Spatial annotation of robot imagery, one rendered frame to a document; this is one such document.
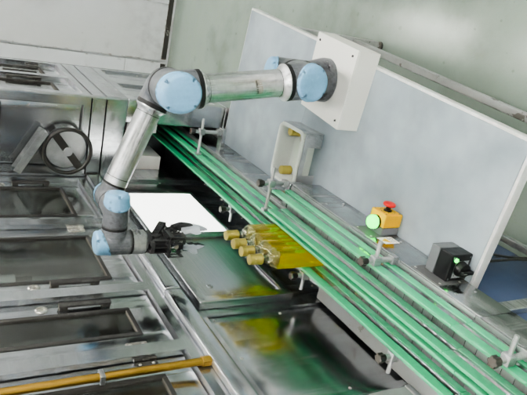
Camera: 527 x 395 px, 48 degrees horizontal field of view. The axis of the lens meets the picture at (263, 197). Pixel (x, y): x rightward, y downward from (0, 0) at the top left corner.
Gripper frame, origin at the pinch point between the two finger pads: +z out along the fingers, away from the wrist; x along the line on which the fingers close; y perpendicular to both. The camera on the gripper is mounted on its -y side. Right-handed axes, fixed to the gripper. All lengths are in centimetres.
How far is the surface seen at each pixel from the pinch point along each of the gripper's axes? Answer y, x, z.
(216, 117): -95, 18, 46
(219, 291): 13.8, -12.9, 2.9
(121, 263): -15.6, -16.8, -20.2
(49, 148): -95, -1, -31
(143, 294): 5.1, -16.9, -18.9
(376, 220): 34, 20, 41
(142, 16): -370, 40, 94
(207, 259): -7.9, -12.8, 8.0
